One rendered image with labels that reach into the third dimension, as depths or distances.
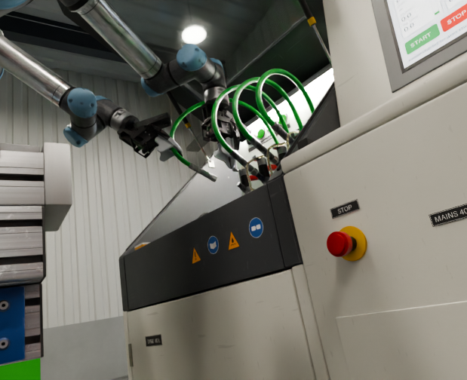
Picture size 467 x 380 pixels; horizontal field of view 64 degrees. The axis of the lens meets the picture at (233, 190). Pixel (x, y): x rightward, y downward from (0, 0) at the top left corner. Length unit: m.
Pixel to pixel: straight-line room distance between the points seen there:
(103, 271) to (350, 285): 7.12
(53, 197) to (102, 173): 7.59
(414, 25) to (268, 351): 0.72
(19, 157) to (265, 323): 0.48
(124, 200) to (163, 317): 7.10
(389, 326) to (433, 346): 0.06
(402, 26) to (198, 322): 0.78
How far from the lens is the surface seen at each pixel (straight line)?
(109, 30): 1.09
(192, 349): 0.92
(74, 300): 7.44
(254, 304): 0.74
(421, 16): 0.95
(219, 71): 1.22
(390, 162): 0.57
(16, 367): 4.07
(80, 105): 1.14
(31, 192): 0.54
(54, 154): 0.56
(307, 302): 0.65
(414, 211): 0.55
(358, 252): 0.58
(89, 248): 7.63
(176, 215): 1.33
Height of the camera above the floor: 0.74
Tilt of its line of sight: 17 degrees up
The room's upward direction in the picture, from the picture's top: 11 degrees counter-clockwise
